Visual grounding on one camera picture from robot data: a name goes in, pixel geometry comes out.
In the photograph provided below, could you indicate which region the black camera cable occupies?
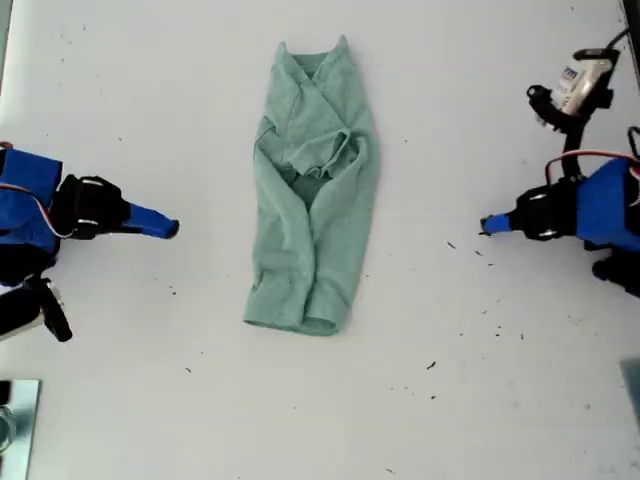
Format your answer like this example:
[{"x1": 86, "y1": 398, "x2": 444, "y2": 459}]
[{"x1": 603, "y1": 27, "x2": 631, "y2": 52}]

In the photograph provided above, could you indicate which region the green t-shirt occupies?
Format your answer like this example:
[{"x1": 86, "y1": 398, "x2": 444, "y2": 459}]
[{"x1": 243, "y1": 33, "x2": 382, "y2": 339}]

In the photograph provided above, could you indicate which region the black camera stalk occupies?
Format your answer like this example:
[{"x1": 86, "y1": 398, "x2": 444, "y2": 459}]
[{"x1": 526, "y1": 84, "x2": 615, "y2": 181}]

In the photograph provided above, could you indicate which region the red white servo wire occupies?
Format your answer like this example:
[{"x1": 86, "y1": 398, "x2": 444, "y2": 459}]
[
  {"x1": 544, "y1": 152, "x2": 640, "y2": 189},
  {"x1": 0, "y1": 184, "x2": 76, "y2": 239}
]

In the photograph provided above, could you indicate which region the steel base plate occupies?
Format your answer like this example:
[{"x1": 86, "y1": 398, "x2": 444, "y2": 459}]
[{"x1": 0, "y1": 378, "x2": 42, "y2": 480}]

